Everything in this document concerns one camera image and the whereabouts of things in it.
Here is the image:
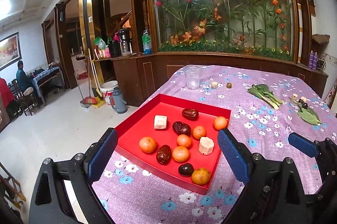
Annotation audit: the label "square beige sugarcane chunk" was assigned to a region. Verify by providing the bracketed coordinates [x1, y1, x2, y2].
[198, 137, 215, 156]

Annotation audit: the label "small orange kumquat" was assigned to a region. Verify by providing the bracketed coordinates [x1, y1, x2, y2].
[213, 116, 228, 131]
[192, 125, 207, 140]

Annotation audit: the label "dark purple plum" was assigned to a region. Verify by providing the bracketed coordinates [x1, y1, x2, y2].
[178, 163, 194, 177]

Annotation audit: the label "large wrinkled red date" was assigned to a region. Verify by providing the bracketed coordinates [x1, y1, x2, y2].
[172, 121, 192, 136]

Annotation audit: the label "glossy red date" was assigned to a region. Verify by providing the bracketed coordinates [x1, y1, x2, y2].
[182, 108, 199, 121]

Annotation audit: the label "small red date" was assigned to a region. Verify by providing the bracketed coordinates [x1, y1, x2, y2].
[156, 144, 171, 165]

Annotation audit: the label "large orange mandarin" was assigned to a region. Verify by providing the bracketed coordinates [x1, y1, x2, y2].
[139, 136, 157, 154]

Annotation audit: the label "round beige sugarcane chunk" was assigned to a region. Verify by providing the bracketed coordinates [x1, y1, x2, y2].
[154, 115, 167, 130]

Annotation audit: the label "green leaf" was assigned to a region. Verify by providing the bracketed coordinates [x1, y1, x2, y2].
[298, 108, 322, 125]

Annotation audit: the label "dark cherry pair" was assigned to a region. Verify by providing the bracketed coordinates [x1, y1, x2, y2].
[298, 99, 308, 110]

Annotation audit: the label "small sugarcane slice far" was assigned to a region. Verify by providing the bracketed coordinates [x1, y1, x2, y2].
[291, 94, 298, 100]

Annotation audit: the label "purple floral tablecloth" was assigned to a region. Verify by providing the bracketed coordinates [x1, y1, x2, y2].
[94, 66, 336, 223]

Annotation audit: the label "green bok choy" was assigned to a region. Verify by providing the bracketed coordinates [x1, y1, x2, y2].
[247, 84, 284, 110]

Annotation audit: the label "tiny orange kumquat far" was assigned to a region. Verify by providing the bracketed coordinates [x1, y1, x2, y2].
[191, 168, 211, 186]

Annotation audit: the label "purple spray cans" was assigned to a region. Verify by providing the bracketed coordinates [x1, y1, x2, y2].
[308, 51, 318, 70]

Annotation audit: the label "red broom and dustpan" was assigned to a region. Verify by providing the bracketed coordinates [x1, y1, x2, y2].
[76, 78, 105, 109]

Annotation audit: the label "red shallow box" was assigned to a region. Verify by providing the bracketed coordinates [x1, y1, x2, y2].
[115, 94, 231, 195]

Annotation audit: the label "small beige sugarcane piece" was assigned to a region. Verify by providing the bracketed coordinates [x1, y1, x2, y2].
[211, 81, 218, 89]

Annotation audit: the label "grey thermos jug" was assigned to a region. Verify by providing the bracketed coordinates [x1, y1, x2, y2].
[110, 87, 127, 114]

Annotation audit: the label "seated person in teal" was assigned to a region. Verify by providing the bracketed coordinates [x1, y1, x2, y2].
[16, 61, 36, 93]

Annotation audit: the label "white plastic bucket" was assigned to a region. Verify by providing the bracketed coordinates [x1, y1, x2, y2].
[100, 80, 118, 106]

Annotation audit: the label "clear plastic cup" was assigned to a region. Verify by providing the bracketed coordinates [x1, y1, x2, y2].
[184, 65, 202, 90]

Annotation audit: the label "wooden cabinet counter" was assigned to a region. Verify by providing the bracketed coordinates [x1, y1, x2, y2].
[95, 52, 328, 106]

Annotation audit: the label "glass flower display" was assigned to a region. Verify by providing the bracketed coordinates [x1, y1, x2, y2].
[154, 0, 293, 61]

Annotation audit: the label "steel coffee pot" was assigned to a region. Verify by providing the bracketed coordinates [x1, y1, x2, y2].
[119, 28, 131, 57]

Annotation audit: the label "blue water bottle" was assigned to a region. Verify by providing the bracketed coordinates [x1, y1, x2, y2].
[142, 28, 152, 55]

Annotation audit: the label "framed wall painting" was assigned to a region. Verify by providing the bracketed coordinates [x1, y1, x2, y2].
[0, 32, 22, 70]

